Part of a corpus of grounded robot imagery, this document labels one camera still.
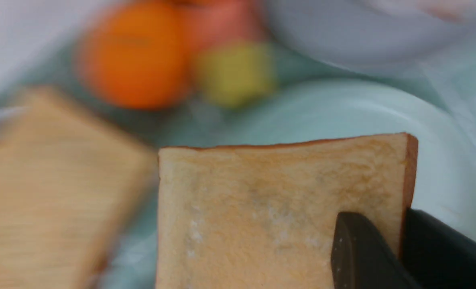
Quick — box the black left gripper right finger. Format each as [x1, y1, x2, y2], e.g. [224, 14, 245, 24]
[402, 209, 476, 289]

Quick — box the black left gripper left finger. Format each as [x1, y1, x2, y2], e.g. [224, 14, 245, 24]
[330, 212, 421, 289]

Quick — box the toast slice moved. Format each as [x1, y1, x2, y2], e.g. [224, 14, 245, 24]
[0, 87, 157, 289]
[155, 133, 419, 289]

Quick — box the pale green centre plate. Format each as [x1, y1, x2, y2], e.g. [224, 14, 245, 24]
[102, 80, 476, 289]

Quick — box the yellow cube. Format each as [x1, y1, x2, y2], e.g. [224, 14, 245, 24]
[194, 42, 277, 109]

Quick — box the grey egg plate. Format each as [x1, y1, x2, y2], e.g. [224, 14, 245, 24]
[260, 0, 476, 74]

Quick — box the orange fruit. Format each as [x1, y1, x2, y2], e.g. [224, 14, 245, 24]
[77, 0, 189, 110]

